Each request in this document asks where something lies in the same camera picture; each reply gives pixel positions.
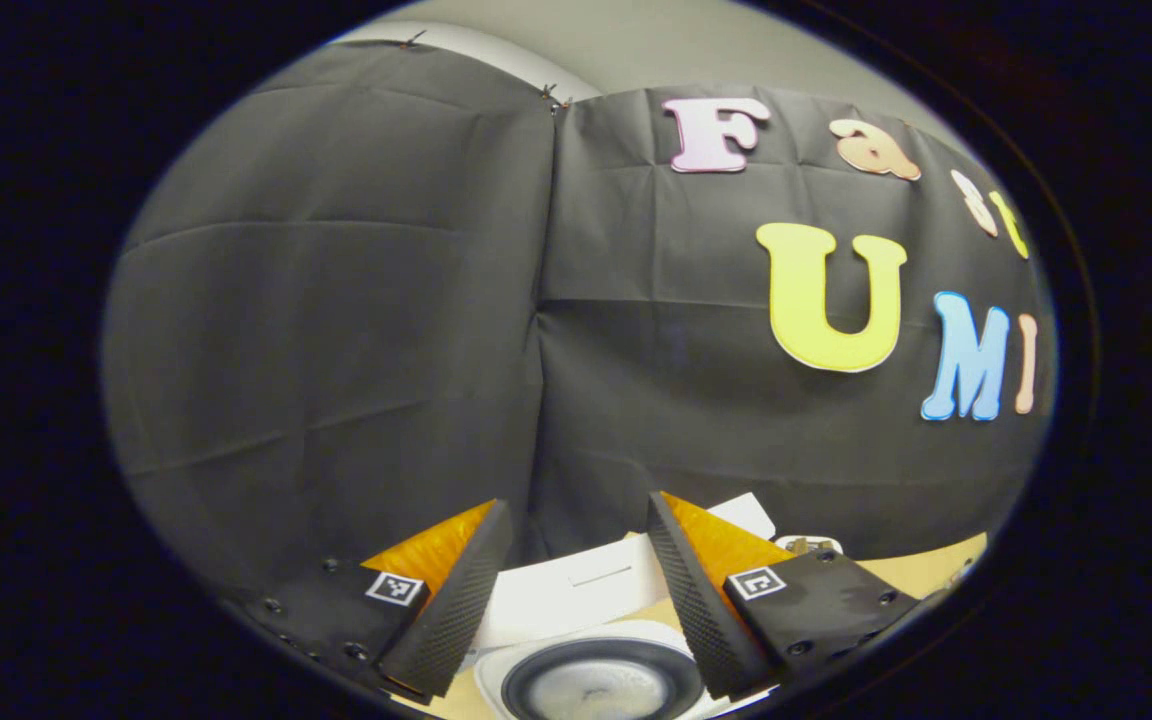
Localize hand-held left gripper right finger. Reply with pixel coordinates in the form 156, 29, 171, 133
646, 490, 927, 701

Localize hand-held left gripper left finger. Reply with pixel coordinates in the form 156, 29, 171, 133
226, 500, 515, 704

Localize white rice cooker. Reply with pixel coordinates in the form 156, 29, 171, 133
473, 492, 777, 720

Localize white rice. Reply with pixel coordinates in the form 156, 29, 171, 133
536, 662, 677, 720

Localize black backdrop cloth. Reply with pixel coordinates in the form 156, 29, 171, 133
101, 40, 1057, 601

